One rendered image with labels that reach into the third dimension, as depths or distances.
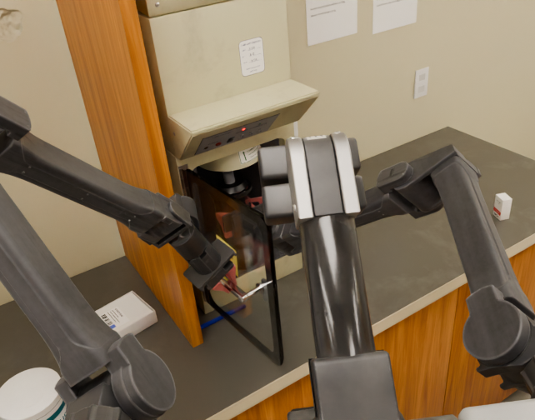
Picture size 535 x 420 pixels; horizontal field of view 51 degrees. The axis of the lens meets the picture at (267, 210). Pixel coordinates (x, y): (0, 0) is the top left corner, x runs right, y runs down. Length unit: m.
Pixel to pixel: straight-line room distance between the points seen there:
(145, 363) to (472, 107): 2.16
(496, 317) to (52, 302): 0.51
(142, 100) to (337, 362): 0.76
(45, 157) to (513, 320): 0.63
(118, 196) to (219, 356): 0.62
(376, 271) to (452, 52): 1.11
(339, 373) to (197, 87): 0.90
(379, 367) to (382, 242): 1.31
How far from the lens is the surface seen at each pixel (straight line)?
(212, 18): 1.22
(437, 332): 1.77
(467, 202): 0.89
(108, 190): 0.90
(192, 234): 1.04
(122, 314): 1.53
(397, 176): 0.99
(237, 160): 1.37
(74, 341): 0.67
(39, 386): 1.27
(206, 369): 1.39
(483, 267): 0.80
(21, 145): 0.79
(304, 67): 1.92
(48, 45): 1.56
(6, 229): 0.68
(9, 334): 1.67
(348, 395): 0.43
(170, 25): 1.18
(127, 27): 1.05
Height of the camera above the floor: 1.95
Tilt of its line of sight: 32 degrees down
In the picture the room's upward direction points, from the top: 6 degrees counter-clockwise
